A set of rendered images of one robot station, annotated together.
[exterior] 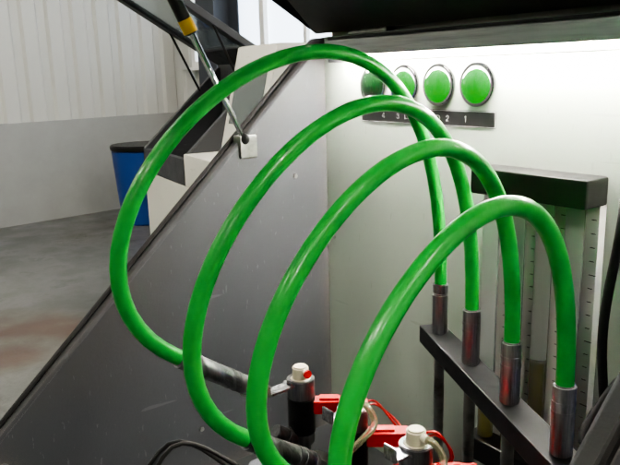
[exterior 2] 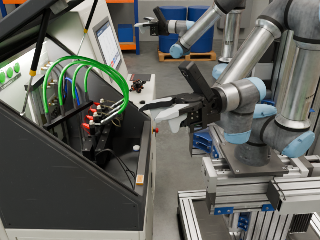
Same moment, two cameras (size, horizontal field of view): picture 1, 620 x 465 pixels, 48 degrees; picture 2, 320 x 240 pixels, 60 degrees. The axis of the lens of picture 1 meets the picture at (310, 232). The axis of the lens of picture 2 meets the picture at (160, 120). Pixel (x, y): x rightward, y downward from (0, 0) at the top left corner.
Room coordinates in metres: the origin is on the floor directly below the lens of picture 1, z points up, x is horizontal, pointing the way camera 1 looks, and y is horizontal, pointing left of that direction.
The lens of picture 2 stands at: (1.34, 0.96, 1.74)
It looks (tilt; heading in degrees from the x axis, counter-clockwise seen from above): 29 degrees down; 218
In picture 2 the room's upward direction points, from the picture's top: straight up
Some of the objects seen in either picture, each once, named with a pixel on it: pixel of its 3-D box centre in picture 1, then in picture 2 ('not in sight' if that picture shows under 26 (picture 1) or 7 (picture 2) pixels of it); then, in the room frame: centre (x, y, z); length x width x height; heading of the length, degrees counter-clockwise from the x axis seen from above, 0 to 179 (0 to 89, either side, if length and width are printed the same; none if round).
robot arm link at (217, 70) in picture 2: not in sight; (223, 77); (-0.04, 0.34, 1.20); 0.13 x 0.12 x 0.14; 17
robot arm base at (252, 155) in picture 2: not in sight; (253, 145); (0.33, 0.68, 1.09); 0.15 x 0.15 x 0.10
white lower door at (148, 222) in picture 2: not in sight; (148, 223); (0.49, 0.22, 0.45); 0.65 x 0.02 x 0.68; 36
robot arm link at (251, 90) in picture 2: not in sight; (243, 93); (0.63, 0.71, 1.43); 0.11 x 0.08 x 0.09; 159
